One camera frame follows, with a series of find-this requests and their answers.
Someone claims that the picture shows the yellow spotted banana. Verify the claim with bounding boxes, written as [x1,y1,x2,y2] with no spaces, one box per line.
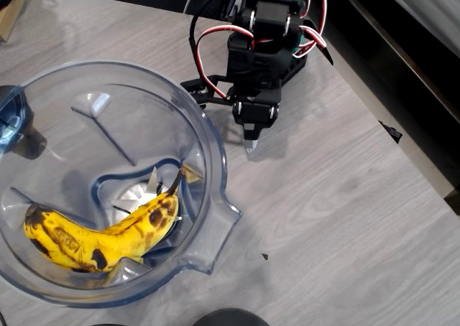
[22,167,185,274]

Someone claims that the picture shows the steel blender blade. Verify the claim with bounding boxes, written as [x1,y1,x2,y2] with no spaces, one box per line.
[110,165,183,223]

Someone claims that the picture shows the clear plastic blender jar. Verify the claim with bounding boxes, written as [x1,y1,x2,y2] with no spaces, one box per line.
[0,60,244,309]

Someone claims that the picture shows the green circuit board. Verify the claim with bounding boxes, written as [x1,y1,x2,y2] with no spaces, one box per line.
[296,29,308,55]

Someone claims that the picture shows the black table clamp lever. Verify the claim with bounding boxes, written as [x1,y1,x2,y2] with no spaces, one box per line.
[315,41,335,67]

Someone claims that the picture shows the black round object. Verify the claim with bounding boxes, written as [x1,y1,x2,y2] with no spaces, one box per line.
[193,307,271,326]

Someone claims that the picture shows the white fabric sheet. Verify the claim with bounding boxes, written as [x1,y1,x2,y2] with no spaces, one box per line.
[373,0,460,60]

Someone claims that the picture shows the brown cardboard box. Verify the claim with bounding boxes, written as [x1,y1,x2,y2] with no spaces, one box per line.
[0,0,34,42]

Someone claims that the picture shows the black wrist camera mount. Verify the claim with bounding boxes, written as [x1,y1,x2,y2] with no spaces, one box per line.
[180,74,237,108]

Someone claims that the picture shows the red white gripper servo cable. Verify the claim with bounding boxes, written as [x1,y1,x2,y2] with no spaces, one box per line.
[195,24,255,100]

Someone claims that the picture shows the black camera cable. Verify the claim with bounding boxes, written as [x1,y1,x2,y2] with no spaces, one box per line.
[188,0,249,92]

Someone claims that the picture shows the red white arm servo cable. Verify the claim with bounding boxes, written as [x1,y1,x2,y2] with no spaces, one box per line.
[292,0,328,60]

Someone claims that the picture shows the black table edge bracket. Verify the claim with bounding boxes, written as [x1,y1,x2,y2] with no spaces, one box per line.
[379,120,403,144]

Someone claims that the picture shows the dark wooden furniture rail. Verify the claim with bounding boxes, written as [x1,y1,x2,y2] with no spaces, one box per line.
[330,0,460,126]

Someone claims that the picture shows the dark wooden furniture post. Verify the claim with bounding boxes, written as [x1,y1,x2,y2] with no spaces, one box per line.
[443,186,460,218]

